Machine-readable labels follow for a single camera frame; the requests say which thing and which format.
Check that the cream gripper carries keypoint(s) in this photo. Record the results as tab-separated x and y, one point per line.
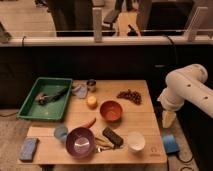
168	118

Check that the dark purple grape bunch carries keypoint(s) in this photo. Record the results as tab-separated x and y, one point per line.
132	96

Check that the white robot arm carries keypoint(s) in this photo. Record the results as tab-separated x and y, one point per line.
185	84

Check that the red orange bowl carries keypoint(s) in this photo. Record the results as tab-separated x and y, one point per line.
111	111

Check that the purple bowl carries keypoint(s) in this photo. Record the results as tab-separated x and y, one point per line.
80	142

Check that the blue round floor object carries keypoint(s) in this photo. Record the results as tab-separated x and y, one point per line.
170	144

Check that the white cup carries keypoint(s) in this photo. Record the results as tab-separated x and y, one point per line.
135	142

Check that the wooden table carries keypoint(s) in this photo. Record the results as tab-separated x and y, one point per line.
139	118

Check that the dark rectangular block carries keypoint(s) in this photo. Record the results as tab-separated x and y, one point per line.
113	137

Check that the yellow orange fruit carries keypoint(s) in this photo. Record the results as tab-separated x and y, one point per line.
91	102

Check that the red chili pepper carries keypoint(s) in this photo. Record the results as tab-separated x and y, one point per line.
89	124

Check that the small metal can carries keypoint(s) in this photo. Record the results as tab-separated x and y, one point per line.
91	85

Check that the grey blue cloth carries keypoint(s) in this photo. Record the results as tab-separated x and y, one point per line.
80	91

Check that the light blue cup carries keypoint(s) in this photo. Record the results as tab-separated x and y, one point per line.
61	133

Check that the green plastic tray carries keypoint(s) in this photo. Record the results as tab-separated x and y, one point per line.
52	111

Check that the dark tool in tray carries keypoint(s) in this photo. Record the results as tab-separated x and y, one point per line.
43	98

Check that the blue sponge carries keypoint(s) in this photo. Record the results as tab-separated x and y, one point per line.
28	149

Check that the white horizontal rail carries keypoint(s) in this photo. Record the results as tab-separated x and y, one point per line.
105	41

